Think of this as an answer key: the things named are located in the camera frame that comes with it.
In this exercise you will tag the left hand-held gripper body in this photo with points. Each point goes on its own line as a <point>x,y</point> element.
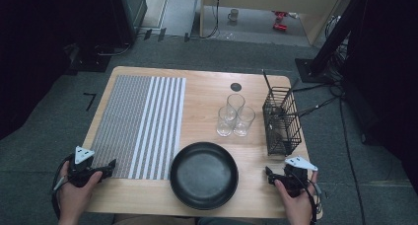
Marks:
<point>79,172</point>

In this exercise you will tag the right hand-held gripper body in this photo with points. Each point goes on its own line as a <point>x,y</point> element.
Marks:
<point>294,180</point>

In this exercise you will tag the person's right hand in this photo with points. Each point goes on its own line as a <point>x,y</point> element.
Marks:
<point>297,210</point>

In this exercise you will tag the person's left hand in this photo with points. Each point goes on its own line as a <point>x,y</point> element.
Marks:
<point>72,202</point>

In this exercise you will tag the grey tape piece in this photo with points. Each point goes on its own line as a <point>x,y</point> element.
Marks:
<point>324,194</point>

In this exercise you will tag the grey striped placemat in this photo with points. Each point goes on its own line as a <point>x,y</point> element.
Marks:
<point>138,126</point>

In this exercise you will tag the clear drinking glass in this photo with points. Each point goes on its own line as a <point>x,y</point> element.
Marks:
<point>226,123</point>
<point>235,102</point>
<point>244,123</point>

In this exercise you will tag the black round table grommet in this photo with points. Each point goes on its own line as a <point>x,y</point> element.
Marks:
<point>236,87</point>

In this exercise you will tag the black floor base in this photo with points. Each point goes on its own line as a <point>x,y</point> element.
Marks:
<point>88,60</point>

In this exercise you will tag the red tool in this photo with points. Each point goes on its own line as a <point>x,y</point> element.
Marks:
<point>280,14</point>
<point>280,27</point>

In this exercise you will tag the dark cabinet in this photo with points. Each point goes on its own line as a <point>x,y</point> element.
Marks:
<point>131,14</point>

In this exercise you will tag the black stand pole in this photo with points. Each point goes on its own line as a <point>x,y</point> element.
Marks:
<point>338,27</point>

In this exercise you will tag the grey mug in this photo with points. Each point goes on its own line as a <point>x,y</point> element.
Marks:
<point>233,15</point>

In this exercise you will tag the black stand base plate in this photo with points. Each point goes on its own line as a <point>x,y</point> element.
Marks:
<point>309,72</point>

